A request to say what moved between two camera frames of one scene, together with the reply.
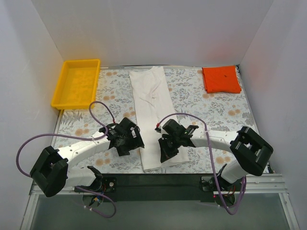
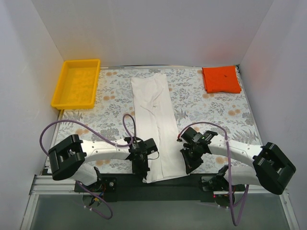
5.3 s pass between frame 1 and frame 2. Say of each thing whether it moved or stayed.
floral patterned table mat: stayed
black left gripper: moved
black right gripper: moved
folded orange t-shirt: stayed
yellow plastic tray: stayed
